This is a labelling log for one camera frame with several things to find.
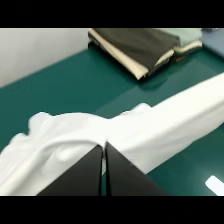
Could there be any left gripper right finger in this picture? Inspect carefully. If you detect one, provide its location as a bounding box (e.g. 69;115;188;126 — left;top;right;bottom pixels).
105;141;165;197

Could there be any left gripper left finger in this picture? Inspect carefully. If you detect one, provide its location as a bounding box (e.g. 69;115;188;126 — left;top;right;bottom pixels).
37;144;104;197

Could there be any white T-shirt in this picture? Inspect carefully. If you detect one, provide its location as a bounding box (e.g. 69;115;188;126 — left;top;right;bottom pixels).
0;71;224;197

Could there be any dark brown garment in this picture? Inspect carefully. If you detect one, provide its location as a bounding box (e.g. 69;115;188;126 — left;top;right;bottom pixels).
92;27;183;72

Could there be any pale green garment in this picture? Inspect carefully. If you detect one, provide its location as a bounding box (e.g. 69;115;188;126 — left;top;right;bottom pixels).
156;27;204;48

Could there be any pale blue garment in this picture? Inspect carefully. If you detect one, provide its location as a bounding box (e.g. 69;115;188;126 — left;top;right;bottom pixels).
201;27;224;60

